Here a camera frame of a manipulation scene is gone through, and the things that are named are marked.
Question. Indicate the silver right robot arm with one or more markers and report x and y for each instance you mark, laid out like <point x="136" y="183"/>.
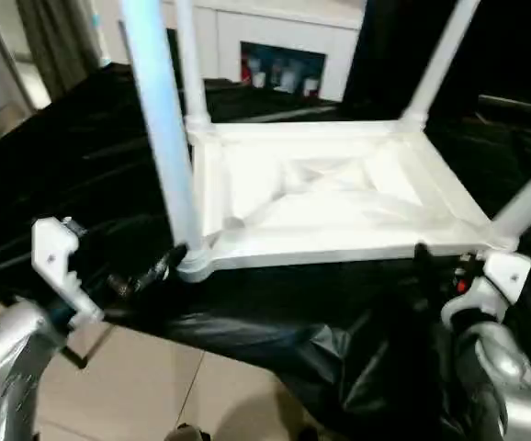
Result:
<point x="500" y="377"/>

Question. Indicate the black metal rail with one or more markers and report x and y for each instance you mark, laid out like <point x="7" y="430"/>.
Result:
<point x="523" y="103"/>

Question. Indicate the white glass-door cabinet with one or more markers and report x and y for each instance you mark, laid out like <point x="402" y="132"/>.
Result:
<point x="293" y="23"/>

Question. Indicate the grey curtain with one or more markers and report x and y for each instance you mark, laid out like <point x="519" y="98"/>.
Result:
<point x="45" y="41"/>

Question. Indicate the black work mat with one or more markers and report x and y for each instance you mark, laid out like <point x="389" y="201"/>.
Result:
<point x="54" y="165"/>

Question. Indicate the white table top frame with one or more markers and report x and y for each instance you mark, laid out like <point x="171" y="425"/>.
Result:
<point x="339" y="230"/>

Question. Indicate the black metal stand frame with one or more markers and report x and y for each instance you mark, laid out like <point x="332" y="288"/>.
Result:
<point x="86" y="347"/>

